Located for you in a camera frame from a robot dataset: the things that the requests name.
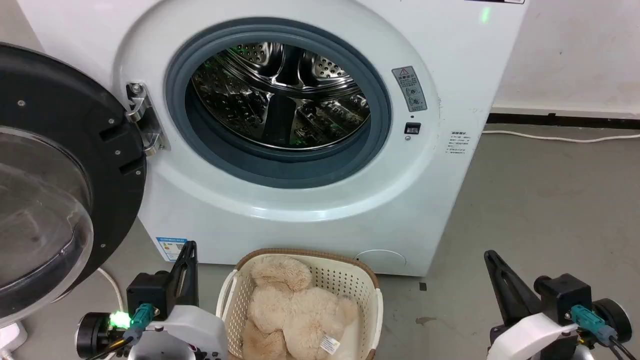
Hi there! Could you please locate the cream plastic laundry basket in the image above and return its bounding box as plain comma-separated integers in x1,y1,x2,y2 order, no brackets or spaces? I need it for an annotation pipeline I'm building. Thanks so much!
215,248,384,360

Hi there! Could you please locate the black round washer door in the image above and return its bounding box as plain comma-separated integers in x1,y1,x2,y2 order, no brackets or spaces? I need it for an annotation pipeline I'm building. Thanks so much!
0,42,148,328

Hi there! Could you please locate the blue energy label sticker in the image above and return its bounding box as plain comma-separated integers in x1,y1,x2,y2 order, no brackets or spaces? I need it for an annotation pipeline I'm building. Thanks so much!
155,236,188,263

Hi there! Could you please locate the stainless steel drum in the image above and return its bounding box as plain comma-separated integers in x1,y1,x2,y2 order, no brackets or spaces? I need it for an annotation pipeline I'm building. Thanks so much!
190,42,371,151

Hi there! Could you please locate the teal plug black cable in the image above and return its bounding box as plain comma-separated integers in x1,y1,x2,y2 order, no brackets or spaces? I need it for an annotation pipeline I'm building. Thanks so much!
85,303,155,360
570,304,640,360

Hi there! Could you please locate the white front-load washing machine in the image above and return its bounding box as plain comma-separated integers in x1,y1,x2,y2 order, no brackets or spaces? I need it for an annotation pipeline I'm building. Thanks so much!
16,0,530,278

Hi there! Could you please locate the left teal plug black cable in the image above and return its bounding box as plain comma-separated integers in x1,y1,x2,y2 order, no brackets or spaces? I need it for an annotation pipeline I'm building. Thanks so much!
85,303,155,360

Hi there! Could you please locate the chrome door hinge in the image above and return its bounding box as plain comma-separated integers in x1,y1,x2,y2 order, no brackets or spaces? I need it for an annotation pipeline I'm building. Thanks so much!
125,82,166,157

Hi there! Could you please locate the long white floor cable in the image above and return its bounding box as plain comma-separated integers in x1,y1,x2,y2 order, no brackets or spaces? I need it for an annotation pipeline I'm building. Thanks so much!
481,129,640,144

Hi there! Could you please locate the white power cord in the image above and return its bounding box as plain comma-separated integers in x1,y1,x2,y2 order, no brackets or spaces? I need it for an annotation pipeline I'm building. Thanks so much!
96,267,125,314

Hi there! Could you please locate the round white filter cover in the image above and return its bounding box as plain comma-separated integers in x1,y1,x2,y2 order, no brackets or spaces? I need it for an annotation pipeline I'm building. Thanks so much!
354,249,407,273

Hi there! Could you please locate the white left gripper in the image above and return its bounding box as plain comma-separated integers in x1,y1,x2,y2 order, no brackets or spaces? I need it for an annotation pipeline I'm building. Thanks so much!
127,240,229,360

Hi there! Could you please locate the right teal plug black cable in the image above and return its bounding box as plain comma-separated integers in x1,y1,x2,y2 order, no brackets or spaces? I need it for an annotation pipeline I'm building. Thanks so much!
570,304,640,360

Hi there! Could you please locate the grey rubber door gasket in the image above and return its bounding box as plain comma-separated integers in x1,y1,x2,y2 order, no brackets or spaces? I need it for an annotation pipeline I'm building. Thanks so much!
164,18,393,190

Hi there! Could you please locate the beige plush teddy bear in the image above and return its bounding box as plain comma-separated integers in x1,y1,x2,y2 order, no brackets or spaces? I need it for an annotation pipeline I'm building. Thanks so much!
241,255,360,360

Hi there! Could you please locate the grey warning sticker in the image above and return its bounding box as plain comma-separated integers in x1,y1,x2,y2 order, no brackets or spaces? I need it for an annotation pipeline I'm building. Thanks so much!
391,65,428,113

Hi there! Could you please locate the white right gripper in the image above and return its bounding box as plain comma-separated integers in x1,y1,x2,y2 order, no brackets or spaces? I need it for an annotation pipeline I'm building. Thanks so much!
483,250,583,360

